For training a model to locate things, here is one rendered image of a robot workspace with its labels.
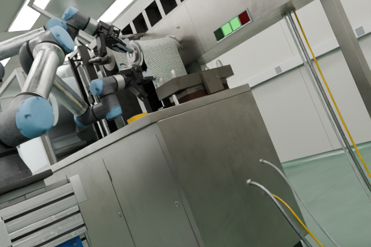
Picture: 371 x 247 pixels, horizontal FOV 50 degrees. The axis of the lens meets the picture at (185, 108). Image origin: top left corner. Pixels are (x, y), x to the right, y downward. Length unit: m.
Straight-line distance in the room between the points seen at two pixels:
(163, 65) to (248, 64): 2.95
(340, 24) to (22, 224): 1.47
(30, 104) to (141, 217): 0.89
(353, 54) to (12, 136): 1.39
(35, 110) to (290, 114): 3.79
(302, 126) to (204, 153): 3.07
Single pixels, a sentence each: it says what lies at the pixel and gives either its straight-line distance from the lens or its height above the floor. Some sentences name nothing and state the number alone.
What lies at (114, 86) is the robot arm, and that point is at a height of 1.09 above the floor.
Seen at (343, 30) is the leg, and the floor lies 0.94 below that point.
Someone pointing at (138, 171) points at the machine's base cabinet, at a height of 0.70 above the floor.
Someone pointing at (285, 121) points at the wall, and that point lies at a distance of 4.79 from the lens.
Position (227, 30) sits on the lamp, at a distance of 2.02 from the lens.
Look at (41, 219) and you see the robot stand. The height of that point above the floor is 0.69.
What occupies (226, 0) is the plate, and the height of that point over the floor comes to 1.31.
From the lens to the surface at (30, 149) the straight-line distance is 3.01.
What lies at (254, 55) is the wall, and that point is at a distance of 4.86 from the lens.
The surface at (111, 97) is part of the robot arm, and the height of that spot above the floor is 1.04.
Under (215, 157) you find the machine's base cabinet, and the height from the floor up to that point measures 0.63.
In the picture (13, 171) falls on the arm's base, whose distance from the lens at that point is 1.31.
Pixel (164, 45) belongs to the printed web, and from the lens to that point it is 2.12.
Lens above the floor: 0.75
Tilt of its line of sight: 4 degrees up
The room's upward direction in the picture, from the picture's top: 22 degrees counter-clockwise
